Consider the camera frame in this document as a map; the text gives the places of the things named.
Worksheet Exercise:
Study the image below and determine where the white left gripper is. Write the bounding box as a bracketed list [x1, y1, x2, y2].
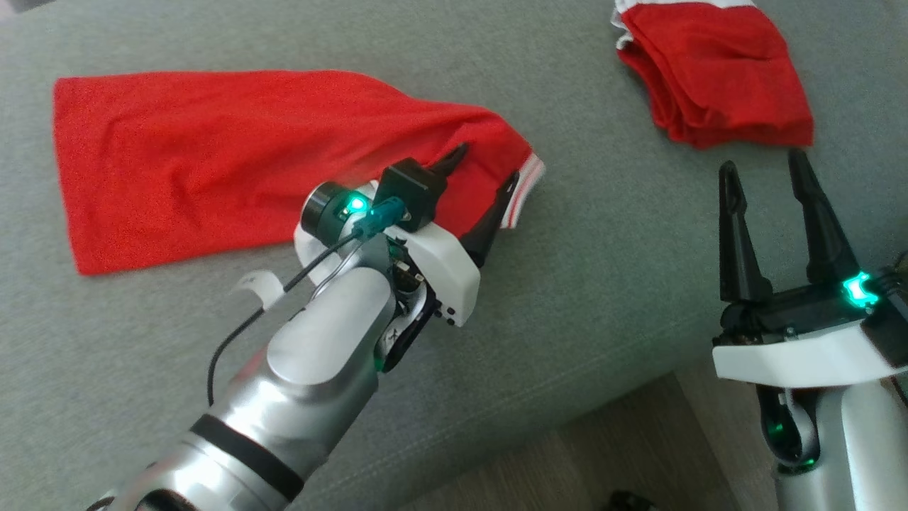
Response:
[294, 142, 520, 327]

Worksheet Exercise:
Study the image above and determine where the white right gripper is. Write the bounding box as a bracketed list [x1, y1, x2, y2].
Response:
[712, 148, 908, 390]

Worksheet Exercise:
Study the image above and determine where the red shorts white stripe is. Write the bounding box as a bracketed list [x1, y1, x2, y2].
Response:
[611, 0, 815, 150]

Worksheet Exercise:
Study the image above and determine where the red white basketball jersey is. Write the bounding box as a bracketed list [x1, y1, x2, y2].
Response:
[53, 69, 546, 276]

